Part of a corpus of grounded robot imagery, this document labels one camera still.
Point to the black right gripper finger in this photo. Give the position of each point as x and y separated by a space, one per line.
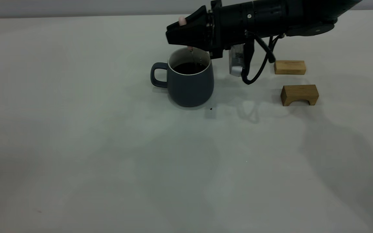
189 35
199 14

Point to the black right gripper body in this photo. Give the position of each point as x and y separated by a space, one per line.
235 22

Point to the dark grey ceramic cup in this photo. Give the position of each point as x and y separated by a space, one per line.
189 89

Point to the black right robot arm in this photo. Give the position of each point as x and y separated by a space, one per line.
296 16

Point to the dark coffee liquid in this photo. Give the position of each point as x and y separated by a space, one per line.
189 68

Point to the flat rectangular wooden block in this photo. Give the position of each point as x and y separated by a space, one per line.
289 67

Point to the arched wooden block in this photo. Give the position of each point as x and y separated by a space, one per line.
299 90

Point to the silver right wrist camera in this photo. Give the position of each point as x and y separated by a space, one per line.
236 61

